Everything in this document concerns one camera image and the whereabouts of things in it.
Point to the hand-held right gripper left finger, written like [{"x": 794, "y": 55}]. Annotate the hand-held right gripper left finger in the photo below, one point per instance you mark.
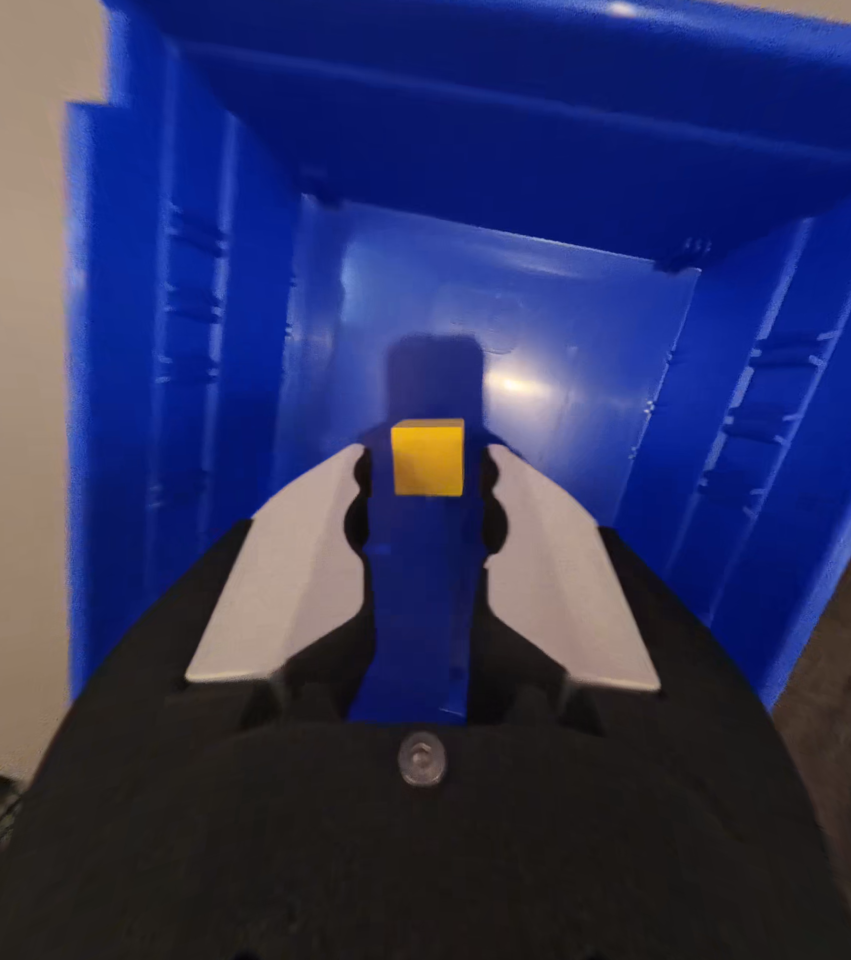
[{"x": 283, "y": 577}]

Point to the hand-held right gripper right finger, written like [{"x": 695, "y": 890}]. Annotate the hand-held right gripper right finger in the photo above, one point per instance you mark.
[{"x": 568, "y": 585}]

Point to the yellow wooden cube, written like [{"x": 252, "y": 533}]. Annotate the yellow wooden cube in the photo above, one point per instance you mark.
[{"x": 425, "y": 461}]

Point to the blue plastic bin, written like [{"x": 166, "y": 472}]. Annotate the blue plastic bin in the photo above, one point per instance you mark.
[{"x": 583, "y": 315}]

